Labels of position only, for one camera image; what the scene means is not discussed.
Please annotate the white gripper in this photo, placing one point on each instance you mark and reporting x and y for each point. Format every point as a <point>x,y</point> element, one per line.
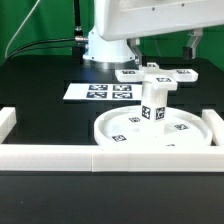
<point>126,19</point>

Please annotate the black vertical post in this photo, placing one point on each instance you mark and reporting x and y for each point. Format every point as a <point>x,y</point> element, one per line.
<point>77,19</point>

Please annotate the white round table top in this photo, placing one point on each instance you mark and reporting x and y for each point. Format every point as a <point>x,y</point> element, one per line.
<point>127,127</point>

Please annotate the white marker sheet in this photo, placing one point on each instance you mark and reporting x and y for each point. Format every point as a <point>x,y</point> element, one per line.
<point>110,92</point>

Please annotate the white left fence bar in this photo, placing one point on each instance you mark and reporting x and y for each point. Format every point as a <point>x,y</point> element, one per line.
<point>7,121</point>

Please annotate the white front fence bar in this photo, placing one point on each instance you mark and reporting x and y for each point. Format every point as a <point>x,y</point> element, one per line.
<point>99,159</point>

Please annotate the white cross-shaped table base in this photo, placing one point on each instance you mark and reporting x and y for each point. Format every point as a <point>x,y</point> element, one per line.
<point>157,77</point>

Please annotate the white fence bar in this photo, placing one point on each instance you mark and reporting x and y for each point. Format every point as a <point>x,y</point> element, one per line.
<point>7,121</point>
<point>99,159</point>
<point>216,125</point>

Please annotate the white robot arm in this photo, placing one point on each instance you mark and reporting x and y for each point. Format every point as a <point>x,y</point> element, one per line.
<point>108,53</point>

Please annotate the white right fence bar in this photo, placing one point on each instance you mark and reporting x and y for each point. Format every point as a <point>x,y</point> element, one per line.
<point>216,125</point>

